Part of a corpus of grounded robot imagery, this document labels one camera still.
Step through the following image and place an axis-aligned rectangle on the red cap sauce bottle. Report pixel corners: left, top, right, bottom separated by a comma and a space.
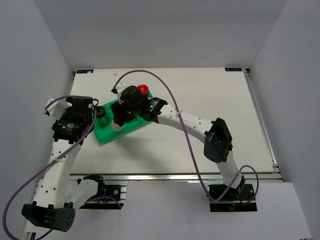
137, 84, 149, 96

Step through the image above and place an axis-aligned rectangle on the black grinder white jar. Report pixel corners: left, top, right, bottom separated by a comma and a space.
110, 120, 124, 132

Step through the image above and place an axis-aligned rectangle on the black lid spice jar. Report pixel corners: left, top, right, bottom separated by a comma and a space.
96, 106, 109, 127

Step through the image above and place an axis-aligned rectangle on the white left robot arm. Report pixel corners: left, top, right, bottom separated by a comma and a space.
21, 95, 119, 232

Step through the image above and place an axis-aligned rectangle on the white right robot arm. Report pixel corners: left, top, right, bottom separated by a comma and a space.
111, 83, 245, 201

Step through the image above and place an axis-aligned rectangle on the green plastic divided bin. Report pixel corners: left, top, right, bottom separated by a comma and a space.
93, 99, 151, 144

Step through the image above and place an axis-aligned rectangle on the blue label sticker left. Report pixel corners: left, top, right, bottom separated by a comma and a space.
76, 69, 94, 74

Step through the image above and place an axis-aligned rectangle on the blue label sticker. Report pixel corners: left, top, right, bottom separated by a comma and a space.
76, 69, 94, 74
224, 67, 243, 72

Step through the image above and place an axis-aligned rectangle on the blue label sticker right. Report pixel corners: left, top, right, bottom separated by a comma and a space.
224, 67, 243, 72

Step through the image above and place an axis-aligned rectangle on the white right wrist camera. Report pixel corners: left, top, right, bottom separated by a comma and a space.
111, 82, 128, 105

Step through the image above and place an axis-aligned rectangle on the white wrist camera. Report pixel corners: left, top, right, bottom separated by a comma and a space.
111, 82, 128, 105
42, 97, 69, 119

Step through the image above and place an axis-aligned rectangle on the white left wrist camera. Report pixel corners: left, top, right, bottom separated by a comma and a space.
42, 97, 69, 119

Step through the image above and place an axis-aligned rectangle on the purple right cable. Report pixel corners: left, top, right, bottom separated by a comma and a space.
112, 69, 260, 206

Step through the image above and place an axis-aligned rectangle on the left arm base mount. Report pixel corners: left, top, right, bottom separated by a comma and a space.
77, 174, 123, 210

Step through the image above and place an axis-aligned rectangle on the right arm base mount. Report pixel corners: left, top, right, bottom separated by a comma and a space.
209, 184, 258, 213

